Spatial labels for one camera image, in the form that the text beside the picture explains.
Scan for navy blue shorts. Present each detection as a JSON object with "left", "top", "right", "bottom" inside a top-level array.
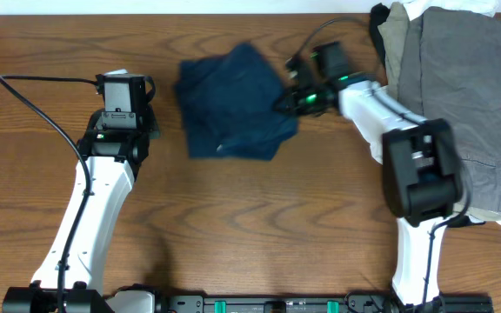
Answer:
[{"left": 174, "top": 43, "right": 298, "bottom": 161}]

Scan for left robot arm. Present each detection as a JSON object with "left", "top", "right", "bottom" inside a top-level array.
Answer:
[{"left": 2, "top": 70, "right": 168, "bottom": 312}]

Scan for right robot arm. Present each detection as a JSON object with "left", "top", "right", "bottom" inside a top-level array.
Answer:
[{"left": 274, "top": 42, "right": 464, "bottom": 312}]

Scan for black garment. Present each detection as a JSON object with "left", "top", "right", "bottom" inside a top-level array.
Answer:
[{"left": 368, "top": 3, "right": 391, "bottom": 66}]

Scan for khaki garment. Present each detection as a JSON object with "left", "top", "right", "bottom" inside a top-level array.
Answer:
[{"left": 377, "top": 2, "right": 501, "bottom": 222}]

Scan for grey shorts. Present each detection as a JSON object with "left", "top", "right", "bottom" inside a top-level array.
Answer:
[{"left": 396, "top": 5, "right": 501, "bottom": 218}]

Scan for right black cable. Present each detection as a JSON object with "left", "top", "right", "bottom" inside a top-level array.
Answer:
[{"left": 287, "top": 16, "right": 473, "bottom": 313}]

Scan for black cable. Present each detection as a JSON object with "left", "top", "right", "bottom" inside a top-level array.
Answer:
[
  {"left": 287, "top": 16, "right": 473, "bottom": 313},
  {"left": 0, "top": 74, "right": 102, "bottom": 313}
]

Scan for left black cable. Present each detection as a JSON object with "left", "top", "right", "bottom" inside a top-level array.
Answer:
[{"left": 0, "top": 74, "right": 102, "bottom": 313}]

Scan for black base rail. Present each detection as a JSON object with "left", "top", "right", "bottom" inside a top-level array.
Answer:
[{"left": 157, "top": 292, "right": 494, "bottom": 313}]

